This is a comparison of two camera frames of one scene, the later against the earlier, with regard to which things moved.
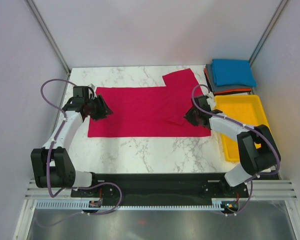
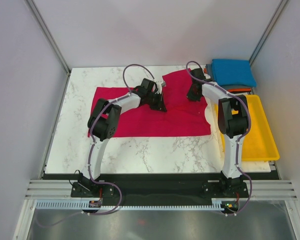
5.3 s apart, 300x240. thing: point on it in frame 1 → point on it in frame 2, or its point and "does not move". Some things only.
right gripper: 188,116 → 191,97
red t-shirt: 149,111 does not move
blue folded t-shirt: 233,71 does not move
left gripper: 104,110 → 160,105
